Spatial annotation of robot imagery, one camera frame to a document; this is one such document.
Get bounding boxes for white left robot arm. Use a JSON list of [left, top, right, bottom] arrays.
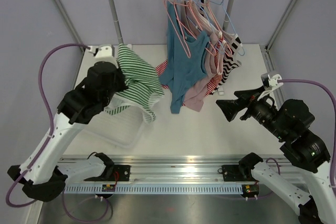
[[7, 61, 128, 202]]

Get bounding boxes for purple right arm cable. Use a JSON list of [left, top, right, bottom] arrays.
[[278, 78, 336, 190]]

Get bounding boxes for green striped tank top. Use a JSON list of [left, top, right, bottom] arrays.
[[104, 44, 164, 124]]

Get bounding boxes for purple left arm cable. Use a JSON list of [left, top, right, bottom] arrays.
[[5, 43, 113, 221]]

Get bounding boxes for white slotted cable duct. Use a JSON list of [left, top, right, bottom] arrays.
[[65, 183, 243, 195]]

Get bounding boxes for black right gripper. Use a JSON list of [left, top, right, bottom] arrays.
[[216, 84, 288, 140]]

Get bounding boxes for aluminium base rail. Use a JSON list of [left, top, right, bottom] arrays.
[[59, 154, 292, 185]]

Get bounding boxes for black white striped tank top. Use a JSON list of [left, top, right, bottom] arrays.
[[199, 0, 242, 92]]

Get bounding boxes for mauve pink tank top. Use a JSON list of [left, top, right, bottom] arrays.
[[180, 2, 226, 112]]

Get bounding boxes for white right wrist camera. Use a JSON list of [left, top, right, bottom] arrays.
[[257, 71, 283, 101]]

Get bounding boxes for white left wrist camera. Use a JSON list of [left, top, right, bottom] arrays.
[[88, 44, 117, 64]]

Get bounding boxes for pink wire hanger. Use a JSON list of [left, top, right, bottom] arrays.
[[174, 0, 220, 56], [198, 0, 236, 57], [162, 0, 191, 58]]

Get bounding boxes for teal blue tank top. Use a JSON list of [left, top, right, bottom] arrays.
[[160, 3, 209, 114]]

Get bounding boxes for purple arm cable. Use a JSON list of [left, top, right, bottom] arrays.
[[5, 43, 113, 221], [278, 78, 336, 190]]

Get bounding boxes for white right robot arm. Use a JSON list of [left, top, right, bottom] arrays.
[[216, 87, 335, 223]]

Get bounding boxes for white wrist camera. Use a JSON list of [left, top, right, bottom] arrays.
[[88, 44, 117, 64], [257, 71, 283, 101]]

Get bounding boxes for blue wire hanger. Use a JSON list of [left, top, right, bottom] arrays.
[[187, 0, 227, 56], [203, 0, 245, 57]]

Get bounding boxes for red striped tank top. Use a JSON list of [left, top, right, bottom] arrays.
[[154, 36, 228, 96]]

